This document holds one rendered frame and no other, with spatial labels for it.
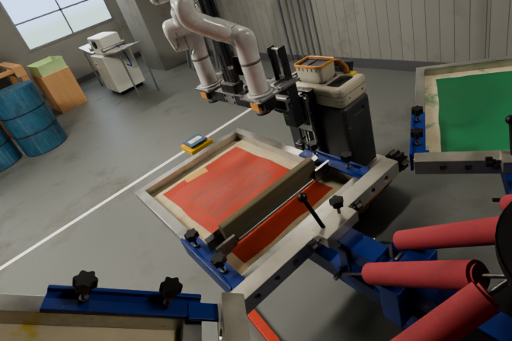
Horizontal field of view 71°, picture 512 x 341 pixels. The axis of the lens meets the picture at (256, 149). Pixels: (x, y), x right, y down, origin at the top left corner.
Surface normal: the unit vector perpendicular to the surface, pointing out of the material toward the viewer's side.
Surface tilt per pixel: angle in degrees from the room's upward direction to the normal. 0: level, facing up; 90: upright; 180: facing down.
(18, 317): 90
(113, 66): 90
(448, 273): 56
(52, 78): 90
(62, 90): 90
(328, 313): 0
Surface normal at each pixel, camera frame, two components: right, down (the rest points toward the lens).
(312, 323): -0.28, -0.82
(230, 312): 0.26, -0.87
